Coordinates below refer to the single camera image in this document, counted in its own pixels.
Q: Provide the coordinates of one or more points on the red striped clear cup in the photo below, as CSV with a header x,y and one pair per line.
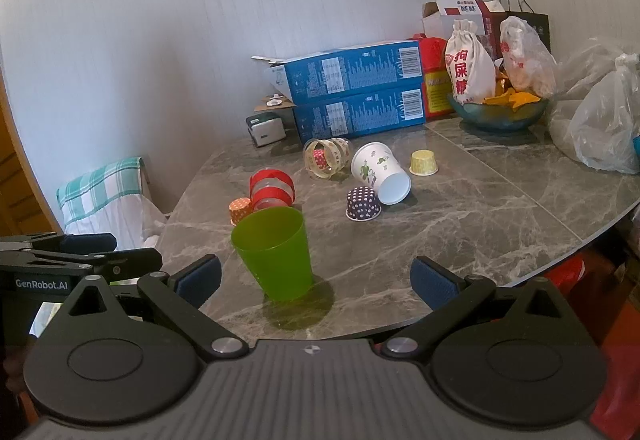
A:
x,y
272,187

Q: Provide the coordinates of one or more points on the purple dotted paper cup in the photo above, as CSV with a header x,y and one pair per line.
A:
x,y
362,204

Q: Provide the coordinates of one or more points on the crumpled clear plastic bag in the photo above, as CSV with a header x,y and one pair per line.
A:
x,y
585,60

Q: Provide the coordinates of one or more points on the green plastic cup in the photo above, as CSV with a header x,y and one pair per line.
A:
x,y
275,255

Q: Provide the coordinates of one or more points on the small white plastic part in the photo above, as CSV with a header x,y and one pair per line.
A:
x,y
274,100

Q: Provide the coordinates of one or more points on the large white plastic bag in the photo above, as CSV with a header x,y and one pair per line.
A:
x,y
600,120

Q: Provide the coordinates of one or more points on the blue carton box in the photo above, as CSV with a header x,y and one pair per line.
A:
x,y
360,115
350,70

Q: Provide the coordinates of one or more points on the yellow paper cup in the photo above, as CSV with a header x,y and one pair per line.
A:
x,y
424,163

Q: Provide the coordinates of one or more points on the wooden door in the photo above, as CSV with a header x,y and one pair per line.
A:
x,y
15,180

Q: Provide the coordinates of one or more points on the red yellow box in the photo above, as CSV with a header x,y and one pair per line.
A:
x,y
435,92

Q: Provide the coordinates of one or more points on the orange dotted paper cup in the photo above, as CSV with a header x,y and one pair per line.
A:
x,y
239,210

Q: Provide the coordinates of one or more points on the white paper cup green print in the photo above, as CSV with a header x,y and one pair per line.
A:
x,y
375,167

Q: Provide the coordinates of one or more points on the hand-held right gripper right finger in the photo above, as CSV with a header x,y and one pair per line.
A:
x,y
432,282

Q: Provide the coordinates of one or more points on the clear patterned plastic cup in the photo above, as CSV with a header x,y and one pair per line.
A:
x,y
327,157

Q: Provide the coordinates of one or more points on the red plastic item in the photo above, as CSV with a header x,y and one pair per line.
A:
x,y
620,395

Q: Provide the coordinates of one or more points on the red white carton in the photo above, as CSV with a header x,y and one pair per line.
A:
x,y
460,9

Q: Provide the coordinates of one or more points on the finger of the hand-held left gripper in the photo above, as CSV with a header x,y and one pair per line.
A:
x,y
87,242
135,261

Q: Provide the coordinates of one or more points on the teal glass bowl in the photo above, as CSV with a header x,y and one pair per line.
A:
x,y
495,117

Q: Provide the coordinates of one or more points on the clear plastic snack bag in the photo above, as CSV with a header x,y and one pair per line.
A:
x,y
525,60

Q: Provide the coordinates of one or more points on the small white black device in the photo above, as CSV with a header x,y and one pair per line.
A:
x,y
267,132

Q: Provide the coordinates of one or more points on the orange snack packets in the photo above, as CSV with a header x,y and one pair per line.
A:
x,y
515,99

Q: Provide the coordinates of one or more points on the brown cardboard box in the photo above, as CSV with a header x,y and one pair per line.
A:
x,y
286,111

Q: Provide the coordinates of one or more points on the black paper shopping bag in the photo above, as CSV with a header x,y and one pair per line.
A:
x,y
537,27

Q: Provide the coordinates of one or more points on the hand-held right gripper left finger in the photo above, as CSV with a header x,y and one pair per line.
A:
x,y
199,279

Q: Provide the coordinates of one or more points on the green checked towel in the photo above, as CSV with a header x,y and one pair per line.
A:
x,y
95,190

